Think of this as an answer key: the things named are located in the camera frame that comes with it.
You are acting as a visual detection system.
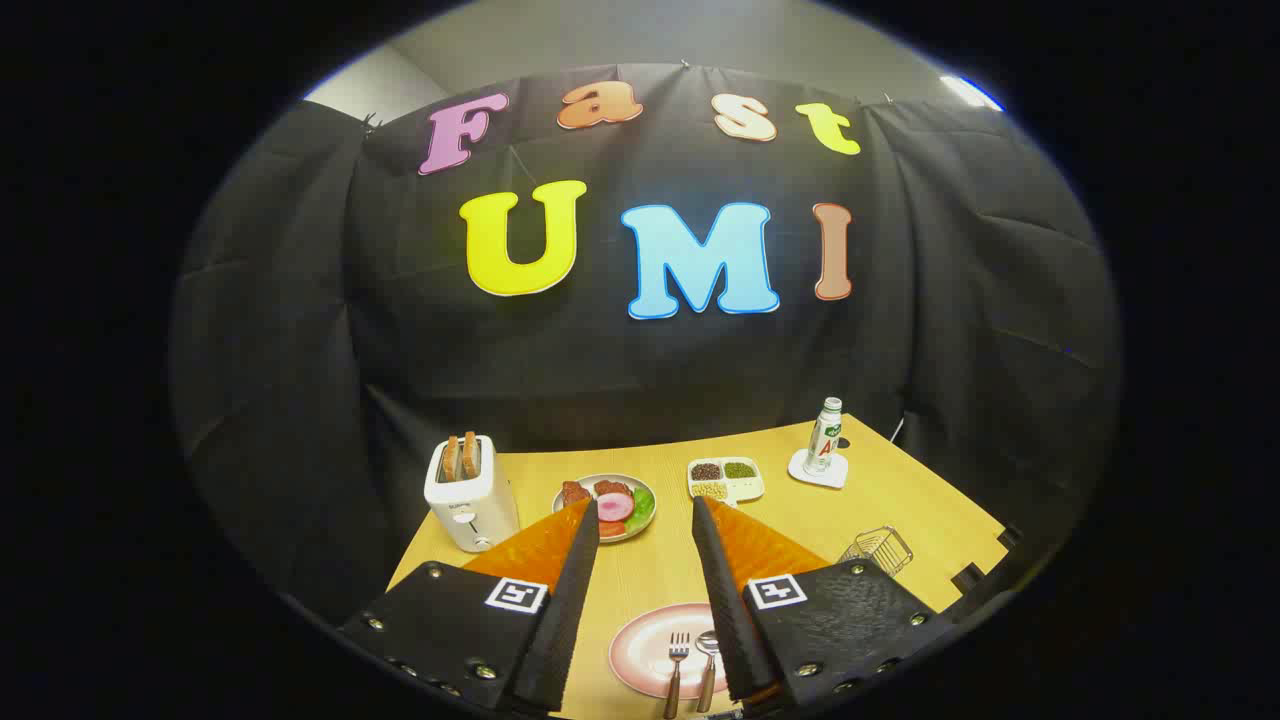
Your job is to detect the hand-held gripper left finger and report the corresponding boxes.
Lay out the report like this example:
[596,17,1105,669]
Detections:
[340,498,602,715]

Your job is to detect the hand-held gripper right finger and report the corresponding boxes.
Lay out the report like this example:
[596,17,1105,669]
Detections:
[692,496,953,707]

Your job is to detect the metal spoon wooden handle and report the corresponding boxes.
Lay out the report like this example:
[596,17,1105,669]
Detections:
[695,630,721,713]

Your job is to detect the metal fork wooden handle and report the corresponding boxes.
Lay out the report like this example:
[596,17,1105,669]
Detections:
[664,632,691,720]

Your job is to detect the pink plate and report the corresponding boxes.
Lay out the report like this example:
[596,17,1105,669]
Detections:
[608,602,741,700]

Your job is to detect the grey food plate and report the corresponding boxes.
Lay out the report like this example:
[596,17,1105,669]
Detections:
[552,473,658,544]

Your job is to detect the white divided bean tray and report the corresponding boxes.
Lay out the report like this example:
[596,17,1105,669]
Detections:
[687,457,766,507]

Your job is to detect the white toaster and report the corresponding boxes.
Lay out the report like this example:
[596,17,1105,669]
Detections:
[424,434,521,553]

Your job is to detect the white square coaster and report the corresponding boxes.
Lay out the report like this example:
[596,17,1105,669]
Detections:
[787,448,850,490]

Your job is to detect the white drink bottle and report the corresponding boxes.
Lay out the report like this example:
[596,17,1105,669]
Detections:
[803,397,844,475]

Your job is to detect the metal wire basket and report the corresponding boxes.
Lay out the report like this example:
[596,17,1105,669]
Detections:
[838,526,914,576]

